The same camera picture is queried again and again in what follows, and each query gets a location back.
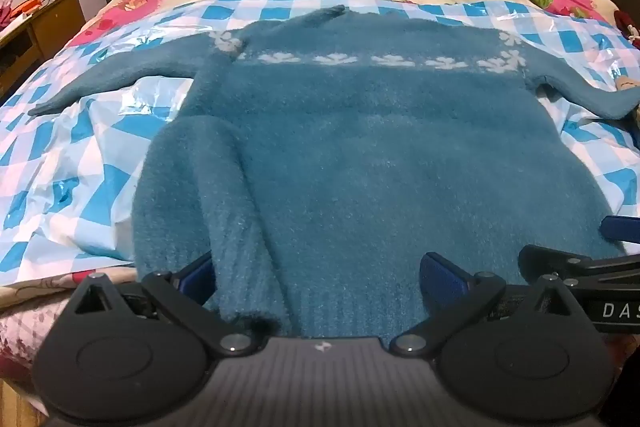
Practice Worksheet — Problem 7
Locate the blue checked plastic sheet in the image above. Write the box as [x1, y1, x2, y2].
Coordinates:
[0, 0, 640, 273]

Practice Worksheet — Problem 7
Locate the teal knitted sweater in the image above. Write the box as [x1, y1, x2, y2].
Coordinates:
[27, 5, 640, 340]

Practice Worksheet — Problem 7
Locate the wooden desk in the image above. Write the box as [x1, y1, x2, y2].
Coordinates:
[0, 0, 87, 102]

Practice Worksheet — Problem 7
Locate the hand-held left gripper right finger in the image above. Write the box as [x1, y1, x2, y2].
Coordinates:
[389, 251, 597, 355]

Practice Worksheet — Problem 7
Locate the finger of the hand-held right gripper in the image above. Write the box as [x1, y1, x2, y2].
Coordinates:
[517, 244, 640, 282]
[600, 215, 640, 254]

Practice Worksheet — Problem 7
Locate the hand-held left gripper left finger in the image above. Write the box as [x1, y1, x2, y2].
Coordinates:
[65, 251, 261, 355]

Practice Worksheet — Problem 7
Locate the dark red cloth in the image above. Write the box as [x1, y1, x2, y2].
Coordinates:
[614, 9, 640, 40]

